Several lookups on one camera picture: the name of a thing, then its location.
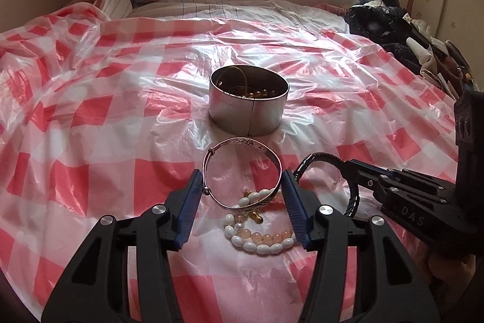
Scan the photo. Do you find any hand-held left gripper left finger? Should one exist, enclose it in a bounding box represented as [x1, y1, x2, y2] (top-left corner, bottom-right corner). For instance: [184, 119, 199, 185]
[41, 170, 203, 323]

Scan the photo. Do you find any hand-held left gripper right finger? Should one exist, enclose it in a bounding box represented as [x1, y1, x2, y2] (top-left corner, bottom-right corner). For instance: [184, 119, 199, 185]
[282, 170, 441, 323]

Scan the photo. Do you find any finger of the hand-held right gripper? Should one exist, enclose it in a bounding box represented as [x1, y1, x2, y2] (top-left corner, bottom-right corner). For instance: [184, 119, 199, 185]
[355, 175, 460, 245]
[341, 158, 457, 196]

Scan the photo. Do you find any black braided bracelet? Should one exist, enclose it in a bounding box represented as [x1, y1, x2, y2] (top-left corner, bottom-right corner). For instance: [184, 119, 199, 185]
[293, 153, 360, 221]

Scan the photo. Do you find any gold bead bracelet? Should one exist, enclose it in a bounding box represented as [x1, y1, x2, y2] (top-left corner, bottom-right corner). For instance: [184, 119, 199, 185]
[242, 190, 282, 224]

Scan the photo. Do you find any pink bead bracelet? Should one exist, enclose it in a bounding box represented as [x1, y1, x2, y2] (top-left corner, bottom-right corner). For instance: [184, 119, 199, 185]
[234, 222, 293, 244]

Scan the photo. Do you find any white bead bracelet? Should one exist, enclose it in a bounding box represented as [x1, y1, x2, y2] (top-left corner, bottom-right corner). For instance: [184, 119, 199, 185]
[224, 189, 296, 255]

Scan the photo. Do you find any silver bangle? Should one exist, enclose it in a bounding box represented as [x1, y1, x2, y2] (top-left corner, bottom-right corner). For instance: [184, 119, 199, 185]
[201, 137, 283, 210]

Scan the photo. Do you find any round metal tin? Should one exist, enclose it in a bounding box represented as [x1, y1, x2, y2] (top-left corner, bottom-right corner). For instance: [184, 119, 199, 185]
[209, 66, 290, 136]

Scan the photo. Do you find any amber bead bracelet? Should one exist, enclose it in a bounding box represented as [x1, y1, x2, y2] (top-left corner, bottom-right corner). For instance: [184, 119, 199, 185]
[231, 87, 276, 99]

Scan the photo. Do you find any thin brown cord bracelet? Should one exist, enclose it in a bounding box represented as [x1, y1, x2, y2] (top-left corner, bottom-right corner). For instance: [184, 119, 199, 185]
[216, 68, 249, 94]

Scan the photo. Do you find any person's right hand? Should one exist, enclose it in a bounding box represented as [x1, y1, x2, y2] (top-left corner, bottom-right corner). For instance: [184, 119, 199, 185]
[427, 245, 481, 293]

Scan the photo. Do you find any brown bag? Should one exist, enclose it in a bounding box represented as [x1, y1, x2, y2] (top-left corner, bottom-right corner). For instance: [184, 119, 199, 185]
[435, 39, 473, 100]

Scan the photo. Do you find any white cloth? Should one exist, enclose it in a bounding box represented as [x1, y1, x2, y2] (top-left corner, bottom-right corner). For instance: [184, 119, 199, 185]
[406, 20, 436, 78]

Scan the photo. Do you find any red checkered plastic sheet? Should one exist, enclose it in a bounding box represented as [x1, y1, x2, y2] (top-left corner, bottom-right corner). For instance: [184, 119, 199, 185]
[0, 3, 460, 323]

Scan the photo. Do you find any pile of dark clothes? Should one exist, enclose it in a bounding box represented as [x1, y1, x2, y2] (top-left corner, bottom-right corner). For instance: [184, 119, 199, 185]
[346, 0, 432, 62]

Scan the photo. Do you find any striped bedsheet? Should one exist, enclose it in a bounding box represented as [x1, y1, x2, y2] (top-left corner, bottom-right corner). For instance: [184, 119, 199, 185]
[129, 0, 350, 32]

